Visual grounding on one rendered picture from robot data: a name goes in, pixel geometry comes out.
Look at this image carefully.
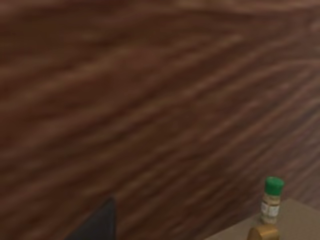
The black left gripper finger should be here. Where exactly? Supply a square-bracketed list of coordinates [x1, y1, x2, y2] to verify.
[65, 195, 117, 240]

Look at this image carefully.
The green-capped spice jar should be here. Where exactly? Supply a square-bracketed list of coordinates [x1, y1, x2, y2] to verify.
[259, 176, 285, 225]

